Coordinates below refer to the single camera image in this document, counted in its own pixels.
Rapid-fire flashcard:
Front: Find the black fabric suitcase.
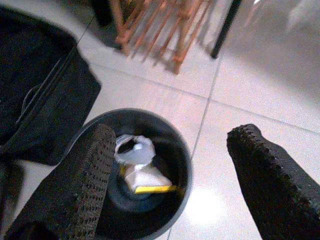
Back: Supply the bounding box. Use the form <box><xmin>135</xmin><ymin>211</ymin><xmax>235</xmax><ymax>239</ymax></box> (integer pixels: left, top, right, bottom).
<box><xmin>0</xmin><ymin>6</ymin><xmax>102</xmax><ymax>167</ymax></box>

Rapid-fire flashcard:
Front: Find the white and yellow packet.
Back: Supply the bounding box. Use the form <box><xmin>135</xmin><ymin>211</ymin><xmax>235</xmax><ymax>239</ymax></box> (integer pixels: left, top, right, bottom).
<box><xmin>119</xmin><ymin>162</ymin><xmax>181</xmax><ymax>195</ymax></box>

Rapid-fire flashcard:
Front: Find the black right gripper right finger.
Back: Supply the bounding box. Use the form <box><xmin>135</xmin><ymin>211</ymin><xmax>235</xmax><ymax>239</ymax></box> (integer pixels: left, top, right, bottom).
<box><xmin>226</xmin><ymin>123</ymin><xmax>320</xmax><ymax>240</ymax></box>

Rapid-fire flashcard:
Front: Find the wooden folding rack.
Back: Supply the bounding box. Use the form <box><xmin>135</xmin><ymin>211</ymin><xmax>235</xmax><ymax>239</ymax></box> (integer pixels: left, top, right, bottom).
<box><xmin>109</xmin><ymin>0</ymin><xmax>216</xmax><ymax>75</ymax></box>

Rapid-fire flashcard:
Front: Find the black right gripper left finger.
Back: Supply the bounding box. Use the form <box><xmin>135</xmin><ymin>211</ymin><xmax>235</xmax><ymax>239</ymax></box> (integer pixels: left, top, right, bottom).
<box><xmin>3</xmin><ymin>123</ymin><xmax>117</xmax><ymax>240</ymax></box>

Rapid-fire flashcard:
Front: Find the crumpled white plastic bag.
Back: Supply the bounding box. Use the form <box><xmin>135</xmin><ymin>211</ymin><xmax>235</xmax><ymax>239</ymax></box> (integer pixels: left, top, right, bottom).
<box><xmin>114</xmin><ymin>134</ymin><xmax>156</xmax><ymax>165</ymax></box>

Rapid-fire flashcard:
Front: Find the black table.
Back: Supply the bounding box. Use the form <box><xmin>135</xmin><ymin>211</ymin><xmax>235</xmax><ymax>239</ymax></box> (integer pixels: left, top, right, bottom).
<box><xmin>210</xmin><ymin>0</ymin><xmax>243</xmax><ymax>60</ymax></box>

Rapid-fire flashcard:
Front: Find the round black rubbish bin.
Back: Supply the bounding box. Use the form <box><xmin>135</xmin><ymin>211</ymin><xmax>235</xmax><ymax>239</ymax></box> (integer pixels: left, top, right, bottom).
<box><xmin>79</xmin><ymin>107</ymin><xmax>195</xmax><ymax>240</ymax></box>

